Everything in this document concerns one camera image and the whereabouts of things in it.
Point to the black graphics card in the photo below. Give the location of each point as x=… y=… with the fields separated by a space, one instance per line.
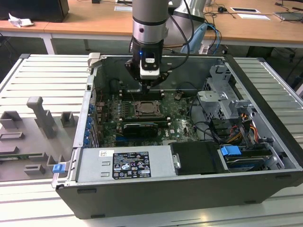
x=139 y=131

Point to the grey flat tray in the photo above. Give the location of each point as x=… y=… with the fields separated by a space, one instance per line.
x=288 y=15

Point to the crumpled white paper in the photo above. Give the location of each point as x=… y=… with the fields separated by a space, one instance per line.
x=19 y=22

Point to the white pendant holder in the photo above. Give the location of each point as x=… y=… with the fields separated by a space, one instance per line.
x=203 y=49

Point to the grey metal drive cage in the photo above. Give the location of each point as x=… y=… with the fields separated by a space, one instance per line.
x=213 y=99

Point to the black computer box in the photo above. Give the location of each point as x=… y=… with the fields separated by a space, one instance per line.
x=35 y=9

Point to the silver square CPU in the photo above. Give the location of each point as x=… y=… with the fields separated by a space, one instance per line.
x=149 y=107

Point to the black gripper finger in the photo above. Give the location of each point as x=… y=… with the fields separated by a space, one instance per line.
x=162 y=76
x=132 y=71

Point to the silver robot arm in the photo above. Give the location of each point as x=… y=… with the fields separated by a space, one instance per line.
x=149 y=14

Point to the blue disk carrier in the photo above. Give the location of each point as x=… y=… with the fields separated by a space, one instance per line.
x=229 y=150

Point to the grey power supply unit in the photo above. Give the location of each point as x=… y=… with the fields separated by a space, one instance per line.
x=94 y=165

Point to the wooden desk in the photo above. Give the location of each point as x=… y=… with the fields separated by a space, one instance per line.
x=94 y=21

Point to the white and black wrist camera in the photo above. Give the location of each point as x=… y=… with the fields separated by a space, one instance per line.
x=149 y=73

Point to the pale blue teach pendant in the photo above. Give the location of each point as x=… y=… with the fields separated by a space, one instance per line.
x=197 y=37

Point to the black open PC case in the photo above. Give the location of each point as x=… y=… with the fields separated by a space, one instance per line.
x=165 y=196

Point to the black RAM sticks row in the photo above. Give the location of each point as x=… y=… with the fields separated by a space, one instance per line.
x=155 y=95

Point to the green circuit board strip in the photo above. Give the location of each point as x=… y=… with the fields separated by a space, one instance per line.
x=14 y=156

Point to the black computer mouse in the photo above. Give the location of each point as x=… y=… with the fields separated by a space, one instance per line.
x=222 y=9

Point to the white paper sheet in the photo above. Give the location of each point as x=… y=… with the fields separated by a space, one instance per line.
x=253 y=16

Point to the grey parts rack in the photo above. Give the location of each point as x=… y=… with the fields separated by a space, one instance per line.
x=28 y=137

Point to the CPU socket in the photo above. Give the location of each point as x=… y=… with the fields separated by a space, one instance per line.
x=151 y=115

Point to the green motherboard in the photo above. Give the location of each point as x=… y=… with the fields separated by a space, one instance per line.
x=182 y=127

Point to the black plastic air shroud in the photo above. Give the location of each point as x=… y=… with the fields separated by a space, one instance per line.
x=196 y=158

